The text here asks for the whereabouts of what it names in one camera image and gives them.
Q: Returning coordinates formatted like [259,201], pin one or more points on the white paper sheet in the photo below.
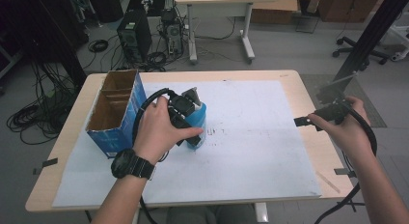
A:
[250,159]

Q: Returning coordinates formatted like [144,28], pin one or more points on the office chair base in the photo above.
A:
[357,50]

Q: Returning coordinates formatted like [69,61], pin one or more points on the blue plastic bottle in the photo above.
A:
[196,119]

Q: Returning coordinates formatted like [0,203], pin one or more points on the beige tape strip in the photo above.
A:
[328,182]

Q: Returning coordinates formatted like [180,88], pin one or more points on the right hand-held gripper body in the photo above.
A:
[332,111]

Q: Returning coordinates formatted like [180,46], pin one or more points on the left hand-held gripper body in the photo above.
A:
[181,106]

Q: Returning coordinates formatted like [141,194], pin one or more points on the person's right hand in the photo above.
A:
[349,134]

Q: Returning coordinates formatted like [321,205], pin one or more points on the black tape piece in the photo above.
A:
[344,172]
[49,162]

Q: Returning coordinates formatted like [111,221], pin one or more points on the person's left hand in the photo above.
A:
[156,130]

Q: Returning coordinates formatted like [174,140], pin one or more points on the flat brown cardboard box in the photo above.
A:
[275,10]

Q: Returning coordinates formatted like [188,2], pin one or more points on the open grey computer case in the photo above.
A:
[172,34]

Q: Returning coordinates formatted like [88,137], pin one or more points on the black metal stand beam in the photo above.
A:
[373,34]

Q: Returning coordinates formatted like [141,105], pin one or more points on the large brown cardboard box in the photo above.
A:
[349,6]

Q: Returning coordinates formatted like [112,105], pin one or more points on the white table leg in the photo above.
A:
[261,212]

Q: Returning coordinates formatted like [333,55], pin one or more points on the black wristwatch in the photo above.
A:
[131,164]

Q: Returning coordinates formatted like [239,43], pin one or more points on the blue cardboard box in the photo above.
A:
[122,130]

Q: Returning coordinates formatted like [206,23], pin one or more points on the black computer tower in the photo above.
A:
[133,34]

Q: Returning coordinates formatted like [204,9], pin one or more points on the light wooden table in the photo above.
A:
[318,153]

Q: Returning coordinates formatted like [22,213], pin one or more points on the white desk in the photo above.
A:
[222,6]

